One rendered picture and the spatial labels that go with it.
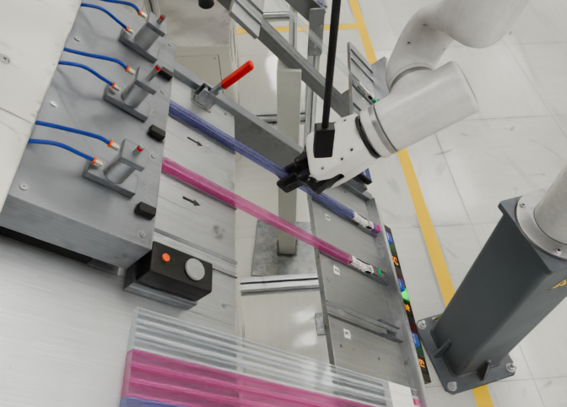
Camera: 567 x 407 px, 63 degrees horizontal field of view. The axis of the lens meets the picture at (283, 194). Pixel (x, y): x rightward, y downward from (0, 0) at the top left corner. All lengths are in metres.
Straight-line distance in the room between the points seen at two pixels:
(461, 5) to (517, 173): 1.68
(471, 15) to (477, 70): 2.14
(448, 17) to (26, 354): 0.57
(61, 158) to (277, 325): 1.27
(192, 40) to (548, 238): 1.21
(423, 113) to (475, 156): 1.56
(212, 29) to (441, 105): 1.15
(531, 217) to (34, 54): 0.96
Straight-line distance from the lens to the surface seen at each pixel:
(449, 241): 1.92
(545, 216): 1.09
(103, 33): 0.62
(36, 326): 0.46
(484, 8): 0.63
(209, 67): 1.70
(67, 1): 0.59
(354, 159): 0.72
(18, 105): 0.46
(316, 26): 1.57
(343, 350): 0.73
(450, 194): 2.07
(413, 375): 0.85
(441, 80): 0.71
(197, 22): 1.77
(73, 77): 0.54
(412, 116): 0.71
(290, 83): 1.17
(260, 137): 0.84
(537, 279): 1.14
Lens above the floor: 1.51
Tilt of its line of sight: 51 degrees down
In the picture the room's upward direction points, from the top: straight up
